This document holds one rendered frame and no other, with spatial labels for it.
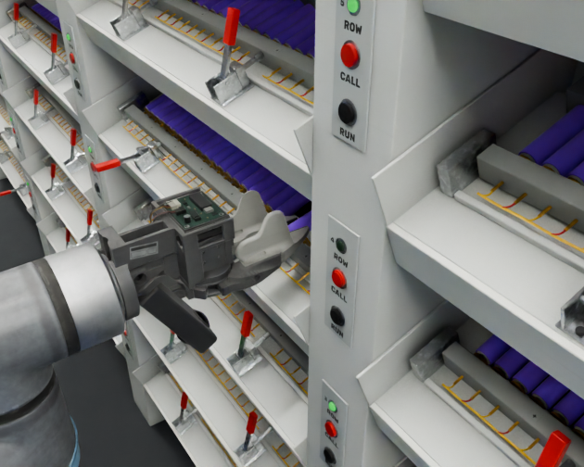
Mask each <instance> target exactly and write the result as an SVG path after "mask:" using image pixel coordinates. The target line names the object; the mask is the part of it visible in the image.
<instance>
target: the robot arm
mask: <svg viewBox="0 0 584 467"><path fill-rule="evenodd" d="M179 197H180V198H179ZM176 198H177V199H176ZM173 199H174V200H173ZM168 201H169V202H168ZM151 207H152V211H151V213H150V215H149V219H150V223H149V224H146V225H143V226H140V227H137V228H134V229H132V230H129V231H127V232H124V233H117V232H116V231H115V229H114V228H113V227H112V225H111V226H109V227H106V228H103V229H100V230H97V232H98V236H99V241H100V245H101V248H99V249H97V248H96V247H95V246H94V245H92V244H90V243H88V242H87V243H84V244H81V245H78V246H74V247H71V248H69V249H66V250H63V251H60V252H57V253H55V254H52V255H49V256H46V257H43V258H41V259H37V260H34V261H32V262H28V263H25V264H23V265H20V266H18V267H15V268H12V269H9V270H6V271H1V272H0V467H78V466H79V462H80V447H79V443H78V433H77V428H76V425H75V423H74V421H73V420H72V418H71V417H70V414H69V411H68V408H67V405H66V402H65V399H64V397H63V394H62V391H61V388H60V385H59V382H58V379H57V375H56V372H55V369H54V367H53V363H54V362H56V361H59V360H62V359H65V358H66V357H68V356H70V355H73V354H75V353H78V352H80V351H83V350H85V349H87V348H89V347H93V346H95V345H97V344H100V343H102V342H105V341H107V340H109V339H111V338H113V337H116V336H118V335H120V334H123V333H124V331H125V329H126V321H128V320H130V319H132V318H134V317H137V316H139V314H140V306H141V307H142V308H144V309H145V310H146V311H148V312H149V313H150V314H151V315H153V316H154V317H155V318H156V319H158V320H159V321H160V322H162V323H163V324H164V325H166V326H167V327H168V328H169V329H171V330H172V331H173V332H174V333H175V334H176V336H177V337H178V338H179V340H181V341H182V342H183V343H185V344H187V345H189V346H191V347H193V348H194V349H195V350H197V351H198V352H199V353H204V352H206V351H207V350H208V349H209V348H210V347H211V346H212V345H213V344H214V343H215V342H216V341H217V336H216V334H215V333H213V332H212V330H211V329H210V325H209V320H208V318H207V316H206V315H205V314H204V313H203V312H201V311H199V310H196V309H192V308H191V307H190V306H189V305H188V304H187V303H185V302H184V301H183V300H182V298H184V297H187V298H188V300H190V299H192V298H198V299H204V300H205V299H207V297H215V296H218V295H220V294H222V296H226V295H228V294H230V293H232V292H235V291H240V290H244V289H247V288H250V287H251V286H254V285H256V284H258V283H260V282H262V281H263V280H264V279H266V278H267V277H268V276H269V275H271V274H272V273H273V272H275V271H276V270H277V269H279V268H280V267H281V265H282V263H283V262H284V261H286V260H287V259H288V258H289V257H290V256H291V255H292V254H293V253H294V252H295V251H296V250H297V249H298V247H299V246H300V245H301V244H302V243H303V241H304V240H305V238H306V237H307V235H308V234H309V231H310V227H309V226H304V227H301V228H299V229H297V230H294V231H291V232H289V229H288V226H287V225H289V224H290V223H292V222H293V221H296V220H297V219H298V218H297V217H296V216H285V215H284V213H283V212H282V211H280V210H275V211H273V212H270V213H269V214H267V211H266V209H265V207H264V204H263V202H262V199H261V197H260V194H259V193H258V192H257V191H254V190H251V191H248V192H246V193H244V194H243V195H242V196H241V199H240V202H239V205H238V207H237V210H236V212H235V214H234V215H232V216H230V215H229V214H227V213H226V212H225V211H224V210H223V209H222V208H221V207H220V206H219V205H218V204H217V203H215V202H214V201H213V200H212V199H211V198H210V197H209V196H208V195H207V194H206V193H205V192H204V191H200V187H199V186H198V187H195V188H192V189H189V190H186V191H183V192H181V193H178V194H175V195H172V196H167V197H164V198H161V199H159V200H156V201H153V202H151ZM152 214H153V222H152V220H151V217H152ZM233 255H236V257H237V258H238V259H239V261H237V262H233Z"/></svg>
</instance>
